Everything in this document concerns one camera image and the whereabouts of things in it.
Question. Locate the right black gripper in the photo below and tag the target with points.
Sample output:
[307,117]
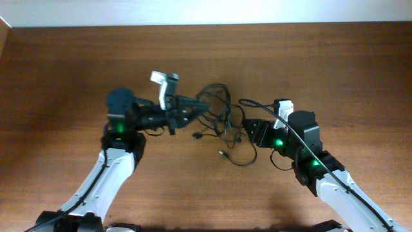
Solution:
[264,131]

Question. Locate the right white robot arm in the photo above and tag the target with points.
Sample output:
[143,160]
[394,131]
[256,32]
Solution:
[317,169]

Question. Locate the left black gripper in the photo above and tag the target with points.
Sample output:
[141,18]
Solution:
[182,104]

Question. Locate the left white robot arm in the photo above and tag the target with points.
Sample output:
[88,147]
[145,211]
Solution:
[122,148]

